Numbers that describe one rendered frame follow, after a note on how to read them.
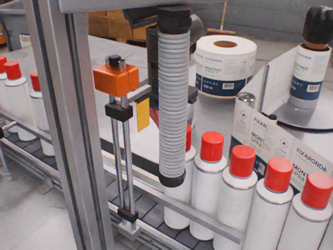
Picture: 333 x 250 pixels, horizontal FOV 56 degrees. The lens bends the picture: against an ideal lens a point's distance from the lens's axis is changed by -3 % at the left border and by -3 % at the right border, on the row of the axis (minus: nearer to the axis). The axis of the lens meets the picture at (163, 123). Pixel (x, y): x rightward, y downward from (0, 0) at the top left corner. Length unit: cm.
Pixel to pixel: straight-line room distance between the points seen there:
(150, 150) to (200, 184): 31
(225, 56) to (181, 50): 68
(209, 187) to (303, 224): 14
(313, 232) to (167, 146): 22
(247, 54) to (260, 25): 400
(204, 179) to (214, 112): 48
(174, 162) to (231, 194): 13
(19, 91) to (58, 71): 47
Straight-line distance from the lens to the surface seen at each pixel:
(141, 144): 81
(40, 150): 85
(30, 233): 72
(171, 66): 32
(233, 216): 51
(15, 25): 305
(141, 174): 67
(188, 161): 50
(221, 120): 92
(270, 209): 47
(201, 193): 52
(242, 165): 45
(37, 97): 73
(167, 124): 35
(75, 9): 30
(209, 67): 102
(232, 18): 511
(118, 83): 40
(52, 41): 35
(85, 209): 47
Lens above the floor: 135
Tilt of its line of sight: 32 degrees down
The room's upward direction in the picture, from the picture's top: straight up
